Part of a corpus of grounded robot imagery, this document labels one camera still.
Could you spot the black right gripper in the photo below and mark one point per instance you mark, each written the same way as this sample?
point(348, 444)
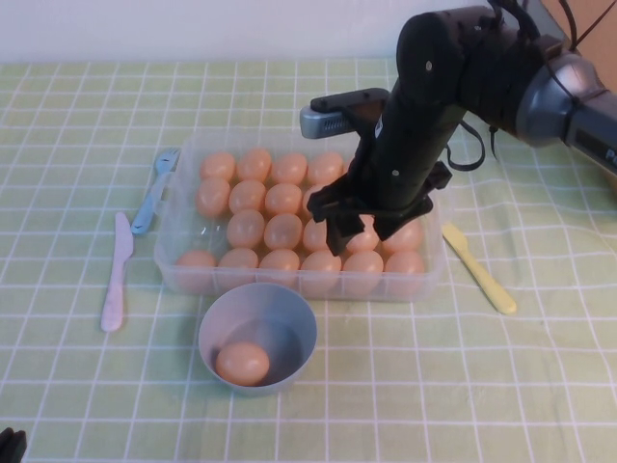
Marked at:
point(410, 159)

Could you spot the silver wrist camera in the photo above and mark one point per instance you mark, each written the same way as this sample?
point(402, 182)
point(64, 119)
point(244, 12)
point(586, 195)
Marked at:
point(323, 125)

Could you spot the blue plastic fork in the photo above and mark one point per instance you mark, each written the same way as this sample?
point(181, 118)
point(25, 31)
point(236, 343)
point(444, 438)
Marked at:
point(144, 217)

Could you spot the clear plastic egg box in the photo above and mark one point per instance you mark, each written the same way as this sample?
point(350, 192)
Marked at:
point(183, 231)

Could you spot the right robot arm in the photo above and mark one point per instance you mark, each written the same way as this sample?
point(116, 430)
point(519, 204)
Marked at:
point(482, 62)

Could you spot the pink plastic knife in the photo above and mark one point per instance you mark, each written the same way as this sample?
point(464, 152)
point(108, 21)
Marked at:
point(115, 289)

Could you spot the blue plastic bowl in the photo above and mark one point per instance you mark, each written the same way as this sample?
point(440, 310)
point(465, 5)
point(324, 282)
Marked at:
point(289, 313)

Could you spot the green checked tablecloth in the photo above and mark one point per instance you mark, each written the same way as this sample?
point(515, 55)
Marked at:
point(434, 386)

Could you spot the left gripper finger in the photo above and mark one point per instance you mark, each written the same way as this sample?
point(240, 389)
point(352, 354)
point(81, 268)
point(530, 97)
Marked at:
point(20, 446)
point(7, 446)

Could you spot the yellow plastic knife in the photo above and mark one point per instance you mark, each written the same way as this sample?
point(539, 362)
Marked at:
point(482, 280)

